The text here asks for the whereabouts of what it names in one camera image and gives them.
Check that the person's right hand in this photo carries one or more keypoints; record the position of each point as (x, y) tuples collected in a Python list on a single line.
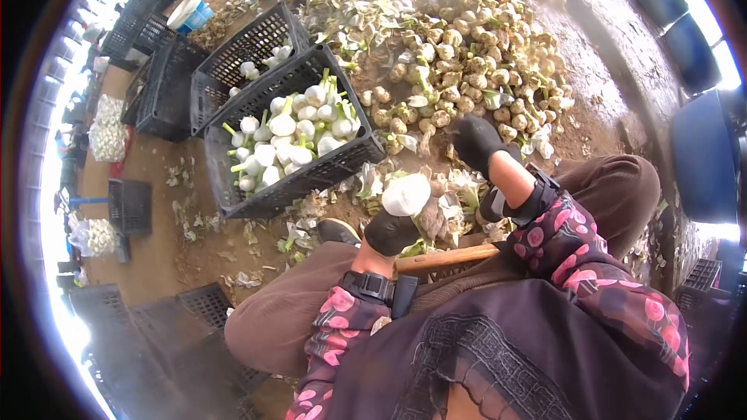
[(477, 141)]

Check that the person's left hand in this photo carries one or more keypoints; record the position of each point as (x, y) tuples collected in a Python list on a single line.
[(390, 234)]

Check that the person's left fingers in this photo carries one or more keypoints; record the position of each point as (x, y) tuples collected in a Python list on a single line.
[(407, 227)]

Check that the person's right fingers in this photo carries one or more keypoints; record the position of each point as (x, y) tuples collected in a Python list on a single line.
[(468, 131)]

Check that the white peeled garlic bulb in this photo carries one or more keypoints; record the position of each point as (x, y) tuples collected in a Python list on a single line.
[(407, 193)]

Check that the wooden board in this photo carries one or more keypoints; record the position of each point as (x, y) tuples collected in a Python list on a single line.
[(449, 256)]

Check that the scattered garlic peels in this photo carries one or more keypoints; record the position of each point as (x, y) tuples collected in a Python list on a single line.
[(461, 192)]

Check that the pile of unpeeled garlic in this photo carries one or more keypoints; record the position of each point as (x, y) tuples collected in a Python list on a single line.
[(478, 64)]

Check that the black wrist band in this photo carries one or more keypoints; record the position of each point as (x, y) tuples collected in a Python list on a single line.
[(376, 289), (540, 193)]

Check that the person's body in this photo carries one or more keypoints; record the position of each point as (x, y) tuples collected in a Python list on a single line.
[(513, 350)]

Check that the person's legs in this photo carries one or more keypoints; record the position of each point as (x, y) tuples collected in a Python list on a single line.
[(274, 321)]

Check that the pile of garlic leaves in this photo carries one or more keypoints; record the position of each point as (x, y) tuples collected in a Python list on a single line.
[(356, 9)]

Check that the cluster of peeled garlic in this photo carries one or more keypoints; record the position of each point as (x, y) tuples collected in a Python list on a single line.
[(257, 67)]

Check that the overturned black crates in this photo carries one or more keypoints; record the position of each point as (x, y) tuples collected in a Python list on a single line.
[(175, 338)]

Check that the small black plastic crate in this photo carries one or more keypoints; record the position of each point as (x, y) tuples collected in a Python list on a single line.
[(130, 207)]

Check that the white and blue bucket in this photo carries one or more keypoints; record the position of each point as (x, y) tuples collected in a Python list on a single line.
[(189, 13)]

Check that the clear bag of garlic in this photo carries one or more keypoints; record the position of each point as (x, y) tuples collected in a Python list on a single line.
[(96, 237)]

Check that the mesh bags of garlic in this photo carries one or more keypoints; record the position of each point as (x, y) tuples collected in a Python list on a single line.
[(108, 128)]

